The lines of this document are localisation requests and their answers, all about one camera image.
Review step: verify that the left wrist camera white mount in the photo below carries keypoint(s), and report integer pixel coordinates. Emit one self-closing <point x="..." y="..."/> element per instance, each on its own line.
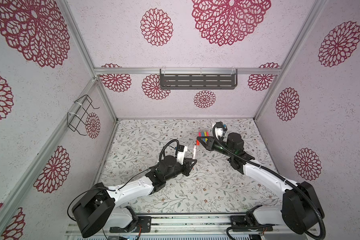
<point x="180" y="155"/>

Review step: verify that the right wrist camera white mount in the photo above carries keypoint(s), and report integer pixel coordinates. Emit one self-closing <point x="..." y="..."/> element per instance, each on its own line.
<point x="219" y="130"/>

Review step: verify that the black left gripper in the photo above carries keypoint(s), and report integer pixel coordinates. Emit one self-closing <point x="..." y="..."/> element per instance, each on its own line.
<point x="187" y="162"/>

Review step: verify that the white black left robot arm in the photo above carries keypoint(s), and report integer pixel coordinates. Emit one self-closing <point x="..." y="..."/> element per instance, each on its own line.
<point x="100" y="206"/>

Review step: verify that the white red marker pen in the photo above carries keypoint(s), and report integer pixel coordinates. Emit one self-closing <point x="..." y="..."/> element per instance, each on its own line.
<point x="194" y="152"/>

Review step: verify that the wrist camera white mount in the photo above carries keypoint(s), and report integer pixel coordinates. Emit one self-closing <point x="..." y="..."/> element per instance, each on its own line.
<point x="180" y="155"/>
<point x="219" y="130"/>

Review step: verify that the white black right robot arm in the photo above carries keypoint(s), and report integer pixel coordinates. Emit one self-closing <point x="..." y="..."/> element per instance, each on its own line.
<point x="300" y="211"/>

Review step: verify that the black wire wall basket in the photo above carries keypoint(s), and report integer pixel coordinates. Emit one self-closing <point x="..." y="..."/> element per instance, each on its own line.
<point x="84" y="120"/>

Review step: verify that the dark grey wall shelf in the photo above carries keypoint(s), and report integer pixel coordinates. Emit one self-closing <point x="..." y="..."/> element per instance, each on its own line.
<point x="197" y="81"/>

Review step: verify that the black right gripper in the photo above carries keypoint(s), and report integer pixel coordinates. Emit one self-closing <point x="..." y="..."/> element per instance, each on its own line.
<point x="211" y="143"/>

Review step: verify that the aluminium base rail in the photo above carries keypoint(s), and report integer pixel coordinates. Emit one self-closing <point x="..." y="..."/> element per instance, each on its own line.
<point x="196" y="227"/>

